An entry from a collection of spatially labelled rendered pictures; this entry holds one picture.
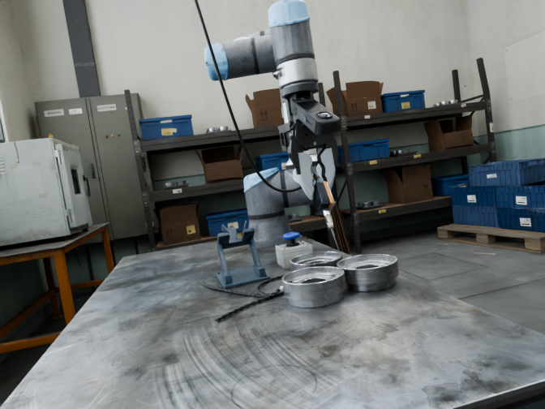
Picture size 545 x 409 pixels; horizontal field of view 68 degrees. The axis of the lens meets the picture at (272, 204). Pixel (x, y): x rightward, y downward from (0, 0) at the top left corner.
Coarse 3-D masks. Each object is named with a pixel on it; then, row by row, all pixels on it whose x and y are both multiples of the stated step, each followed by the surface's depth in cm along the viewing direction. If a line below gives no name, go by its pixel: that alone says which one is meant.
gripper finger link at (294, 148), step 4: (292, 136) 73; (292, 140) 73; (296, 140) 74; (292, 144) 73; (296, 144) 74; (288, 148) 75; (292, 148) 73; (296, 148) 74; (300, 148) 74; (288, 152) 75; (292, 152) 73; (296, 152) 74; (300, 152) 74; (292, 156) 73; (296, 156) 74; (292, 160) 74; (296, 160) 74; (296, 164) 74; (296, 168) 74; (296, 172) 75; (300, 172) 74
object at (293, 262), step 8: (296, 256) 83; (304, 256) 84; (312, 256) 85; (320, 256) 84; (328, 256) 83; (336, 256) 82; (296, 264) 76; (304, 264) 75; (312, 264) 75; (320, 264) 74; (328, 264) 75; (336, 264) 76
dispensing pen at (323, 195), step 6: (312, 174) 78; (318, 174) 78; (318, 180) 77; (318, 186) 74; (324, 186) 74; (318, 192) 74; (324, 192) 74; (318, 198) 74; (324, 198) 73; (318, 204) 74; (324, 204) 73; (318, 210) 74; (324, 210) 74; (324, 216) 73; (330, 216) 73; (330, 222) 72; (330, 228) 72; (336, 240) 71
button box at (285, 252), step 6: (276, 246) 96; (282, 246) 94; (288, 246) 93; (294, 246) 92; (300, 246) 91; (306, 246) 91; (276, 252) 97; (282, 252) 90; (288, 252) 90; (294, 252) 90; (300, 252) 91; (306, 252) 91; (282, 258) 91; (288, 258) 90; (282, 264) 91; (288, 264) 90
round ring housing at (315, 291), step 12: (288, 276) 70; (300, 276) 72; (336, 276) 68; (288, 288) 64; (300, 288) 63; (312, 288) 62; (324, 288) 62; (336, 288) 63; (300, 300) 64; (312, 300) 63; (324, 300) 63; (336, 300) 64
